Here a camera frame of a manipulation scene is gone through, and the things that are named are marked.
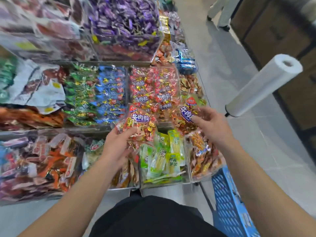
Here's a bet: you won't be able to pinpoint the person's right hand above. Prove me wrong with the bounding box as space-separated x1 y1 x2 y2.
191 106 236 152

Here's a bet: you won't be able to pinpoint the person's left hand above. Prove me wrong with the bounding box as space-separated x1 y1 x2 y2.
99 125 140 169

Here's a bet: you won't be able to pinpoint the clear acrylic snack shelves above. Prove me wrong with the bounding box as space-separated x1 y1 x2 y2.
0 0 226 204

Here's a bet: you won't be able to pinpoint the handful of red snack packets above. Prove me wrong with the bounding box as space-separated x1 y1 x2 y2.
173 95 209 135
115 104 159 145

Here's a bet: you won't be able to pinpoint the row of blue beef packets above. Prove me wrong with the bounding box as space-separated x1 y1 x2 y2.
94 65 129 125

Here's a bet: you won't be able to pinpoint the row of green beef packets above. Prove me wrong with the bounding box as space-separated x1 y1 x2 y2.
63 64 103 128

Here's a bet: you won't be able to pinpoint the beef cube packets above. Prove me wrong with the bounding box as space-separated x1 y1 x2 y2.
129 65 184 125

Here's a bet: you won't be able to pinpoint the blue plastic shopping basket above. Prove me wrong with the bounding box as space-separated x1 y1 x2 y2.
211 165 261 237

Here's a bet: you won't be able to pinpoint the person's right forearm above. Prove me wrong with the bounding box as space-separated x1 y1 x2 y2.
217 143 316 237

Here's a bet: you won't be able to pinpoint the person's left forearm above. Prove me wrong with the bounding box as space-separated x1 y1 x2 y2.
20 160 125 237

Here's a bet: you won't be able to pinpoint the person's black clothing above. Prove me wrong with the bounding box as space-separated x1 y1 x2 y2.
89 195 229 237

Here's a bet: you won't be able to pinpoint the pile of beige packets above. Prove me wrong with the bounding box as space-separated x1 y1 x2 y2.
81 138 142 191

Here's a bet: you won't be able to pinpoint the pile of pink-label meat packets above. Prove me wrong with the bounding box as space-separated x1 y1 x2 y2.
185 131 226 182

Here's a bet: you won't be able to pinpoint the pile of lime green packets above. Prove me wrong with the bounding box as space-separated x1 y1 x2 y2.
139 129 188 186

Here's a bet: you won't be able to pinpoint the pile of orange brown packets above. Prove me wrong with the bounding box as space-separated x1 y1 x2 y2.
153 41 204 98

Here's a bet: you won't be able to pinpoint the pile of blue orange packets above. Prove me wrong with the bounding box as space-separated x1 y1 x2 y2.
175 48 198 75

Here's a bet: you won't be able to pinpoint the pile of red brown packets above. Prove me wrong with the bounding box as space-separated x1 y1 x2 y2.
0 133 86 201

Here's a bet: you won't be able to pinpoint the pile of dark orange packets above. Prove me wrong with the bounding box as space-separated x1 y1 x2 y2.
0 106 66 132

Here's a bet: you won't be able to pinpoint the pile of white meat packets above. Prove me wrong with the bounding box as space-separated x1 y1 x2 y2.
10 62 68 115

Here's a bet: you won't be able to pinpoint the wooden cabinet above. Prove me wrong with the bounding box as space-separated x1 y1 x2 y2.
229 0 316 162

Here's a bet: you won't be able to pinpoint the pile of gold candy packets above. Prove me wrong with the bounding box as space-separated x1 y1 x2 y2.
158 13 172 43

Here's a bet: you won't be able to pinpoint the pile of purple candies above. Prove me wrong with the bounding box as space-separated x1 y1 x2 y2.
86 0 162 48

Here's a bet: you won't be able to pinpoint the green vacuum packet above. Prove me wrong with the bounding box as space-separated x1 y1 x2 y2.
0 56 18 105

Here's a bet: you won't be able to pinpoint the pile of red sausage packets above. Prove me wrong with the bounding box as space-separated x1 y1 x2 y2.
0 0 95 61

